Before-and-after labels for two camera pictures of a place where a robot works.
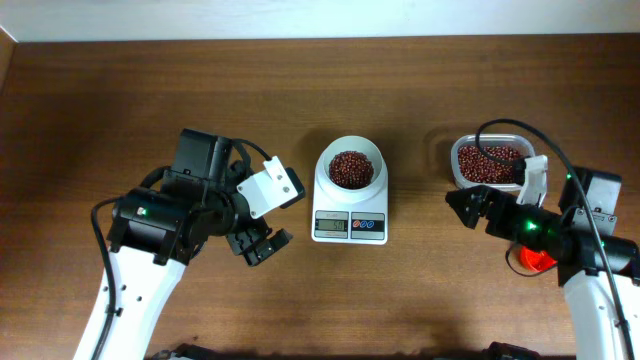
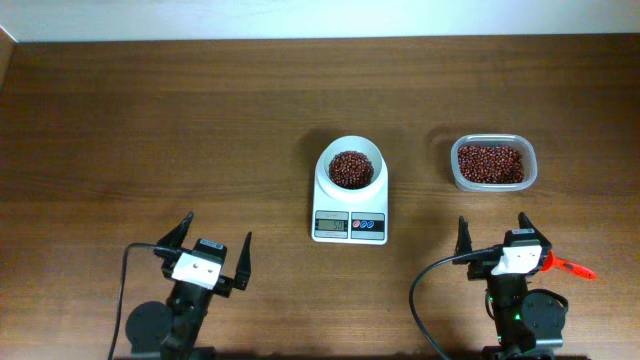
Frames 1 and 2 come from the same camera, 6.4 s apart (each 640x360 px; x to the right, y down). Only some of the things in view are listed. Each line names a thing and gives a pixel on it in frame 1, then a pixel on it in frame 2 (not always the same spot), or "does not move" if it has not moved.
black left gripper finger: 241,240 -> 243,270
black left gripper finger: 264,249 -> 176,236
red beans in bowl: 350,169 does not move
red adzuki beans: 474,166 does not move
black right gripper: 489,208 -> 478,269
